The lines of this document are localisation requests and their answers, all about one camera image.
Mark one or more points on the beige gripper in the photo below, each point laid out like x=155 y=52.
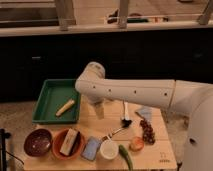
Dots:
x=99 y=110

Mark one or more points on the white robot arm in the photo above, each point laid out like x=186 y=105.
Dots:
x=190 y=98

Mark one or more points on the beige block in bowl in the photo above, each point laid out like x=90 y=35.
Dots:
x=68 y=142

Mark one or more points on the white cup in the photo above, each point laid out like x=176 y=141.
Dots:
x=109 y=149

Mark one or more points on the orange bowl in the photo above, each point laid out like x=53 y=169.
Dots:
x=58 y=141

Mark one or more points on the blue sponge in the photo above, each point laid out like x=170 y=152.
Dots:
x=91 y=148

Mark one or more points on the grey cloth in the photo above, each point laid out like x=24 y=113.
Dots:
x=144 y=112

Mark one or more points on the green cucumber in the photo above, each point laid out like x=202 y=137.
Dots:
x=123 y=152

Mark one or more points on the green plastic tray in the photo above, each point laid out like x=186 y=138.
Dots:
x=55 y=93

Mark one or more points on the orange fruit piece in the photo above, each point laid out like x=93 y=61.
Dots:
x=136 y=144

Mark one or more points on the bunch of dark grapes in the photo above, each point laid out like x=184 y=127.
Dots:
x=148 y=134

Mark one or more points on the dark purple bowl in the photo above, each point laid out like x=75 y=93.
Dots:
x=38 y=143

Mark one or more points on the black stand at left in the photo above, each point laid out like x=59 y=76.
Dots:
x=3 y=137

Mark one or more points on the white handled spoon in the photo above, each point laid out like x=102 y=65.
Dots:
x=126 y=112

